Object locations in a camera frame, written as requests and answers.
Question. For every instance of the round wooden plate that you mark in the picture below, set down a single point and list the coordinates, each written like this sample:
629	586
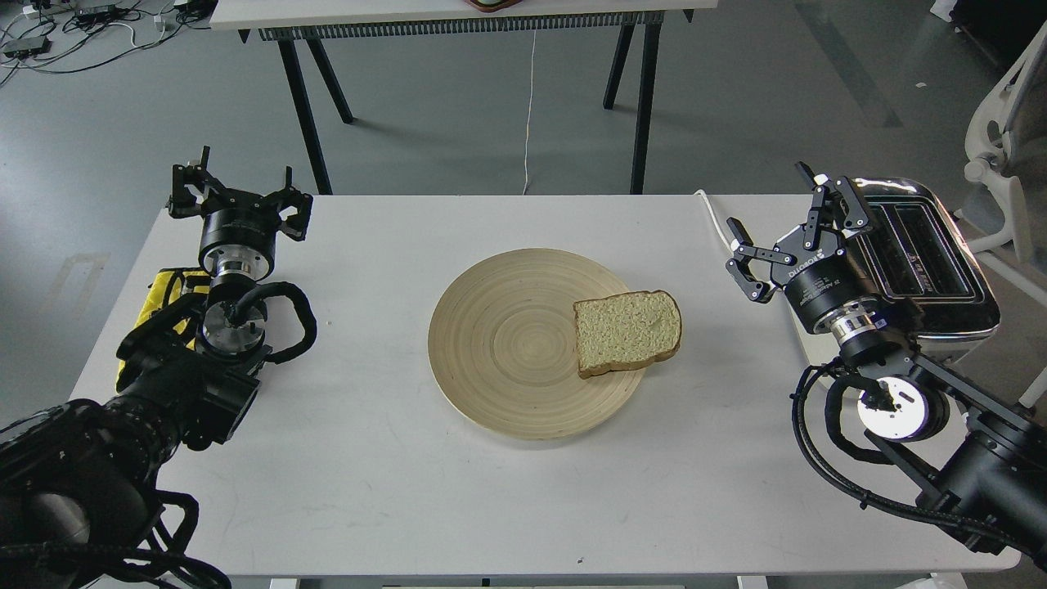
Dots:
502	345

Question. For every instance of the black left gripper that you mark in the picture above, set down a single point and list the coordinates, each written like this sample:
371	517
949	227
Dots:
234	217

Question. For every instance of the slice of bread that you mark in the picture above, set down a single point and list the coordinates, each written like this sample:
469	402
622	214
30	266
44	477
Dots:
626	332

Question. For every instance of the cream and chrome toaster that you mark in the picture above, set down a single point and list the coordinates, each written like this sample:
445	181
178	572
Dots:
927	283

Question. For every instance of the yellow cloth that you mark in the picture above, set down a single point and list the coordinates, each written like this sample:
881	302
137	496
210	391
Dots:
168	285

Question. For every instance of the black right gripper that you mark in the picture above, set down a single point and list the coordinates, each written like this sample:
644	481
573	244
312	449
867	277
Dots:
822	278

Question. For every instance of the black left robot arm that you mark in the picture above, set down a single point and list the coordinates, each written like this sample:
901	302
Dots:
80	497

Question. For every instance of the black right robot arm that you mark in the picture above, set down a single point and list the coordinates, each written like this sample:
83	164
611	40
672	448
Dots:
979	462

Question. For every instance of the brown object on far table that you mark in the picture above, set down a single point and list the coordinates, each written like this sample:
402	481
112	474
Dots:
491	5

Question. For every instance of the white office chair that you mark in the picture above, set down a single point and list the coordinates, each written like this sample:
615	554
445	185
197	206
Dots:
990	144

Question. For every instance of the white background table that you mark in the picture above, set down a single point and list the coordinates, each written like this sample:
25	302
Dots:
287	23

